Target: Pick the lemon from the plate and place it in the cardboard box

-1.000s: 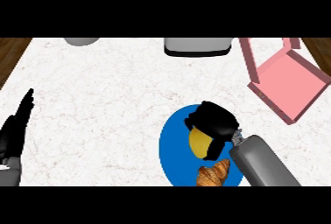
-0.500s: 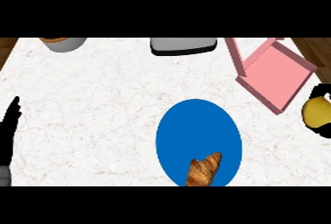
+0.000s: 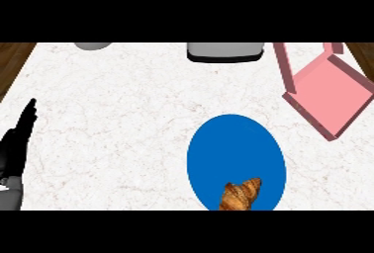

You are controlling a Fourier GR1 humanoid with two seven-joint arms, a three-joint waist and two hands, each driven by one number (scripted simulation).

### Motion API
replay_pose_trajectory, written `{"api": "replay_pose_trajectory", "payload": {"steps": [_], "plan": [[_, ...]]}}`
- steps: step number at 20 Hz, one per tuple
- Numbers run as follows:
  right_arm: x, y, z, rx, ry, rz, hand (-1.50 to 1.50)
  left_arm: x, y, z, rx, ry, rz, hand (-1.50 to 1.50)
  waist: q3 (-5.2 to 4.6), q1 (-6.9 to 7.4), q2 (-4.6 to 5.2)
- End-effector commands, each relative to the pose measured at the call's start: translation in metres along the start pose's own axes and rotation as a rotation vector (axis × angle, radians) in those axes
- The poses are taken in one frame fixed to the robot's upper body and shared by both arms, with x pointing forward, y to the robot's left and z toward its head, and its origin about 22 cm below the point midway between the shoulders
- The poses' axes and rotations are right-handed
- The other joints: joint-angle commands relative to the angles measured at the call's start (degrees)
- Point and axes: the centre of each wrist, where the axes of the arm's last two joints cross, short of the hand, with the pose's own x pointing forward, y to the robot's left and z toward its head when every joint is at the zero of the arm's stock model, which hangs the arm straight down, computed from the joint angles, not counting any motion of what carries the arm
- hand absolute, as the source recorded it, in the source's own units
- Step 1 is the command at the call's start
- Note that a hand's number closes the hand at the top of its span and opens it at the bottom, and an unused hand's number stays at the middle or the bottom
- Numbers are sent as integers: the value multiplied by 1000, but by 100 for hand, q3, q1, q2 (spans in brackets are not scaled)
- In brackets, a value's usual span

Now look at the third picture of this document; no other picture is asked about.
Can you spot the grey appliance with black base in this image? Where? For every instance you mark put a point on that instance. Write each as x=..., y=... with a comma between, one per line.
x=225, y=51

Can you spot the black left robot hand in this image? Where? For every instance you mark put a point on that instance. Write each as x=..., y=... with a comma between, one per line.
x=19, y=138

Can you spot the grey round object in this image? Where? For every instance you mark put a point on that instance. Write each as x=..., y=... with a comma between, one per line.
x=92, y=45

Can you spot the blue oval plate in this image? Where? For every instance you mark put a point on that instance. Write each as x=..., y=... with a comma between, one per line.
x=234, y=148

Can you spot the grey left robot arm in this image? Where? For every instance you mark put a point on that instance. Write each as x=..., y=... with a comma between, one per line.
x=10, y=196

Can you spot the pink open box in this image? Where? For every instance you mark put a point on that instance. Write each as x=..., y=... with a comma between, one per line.
x=331, y=95

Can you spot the brown croissant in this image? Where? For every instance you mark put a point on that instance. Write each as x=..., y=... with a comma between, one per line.
x=240, y=195

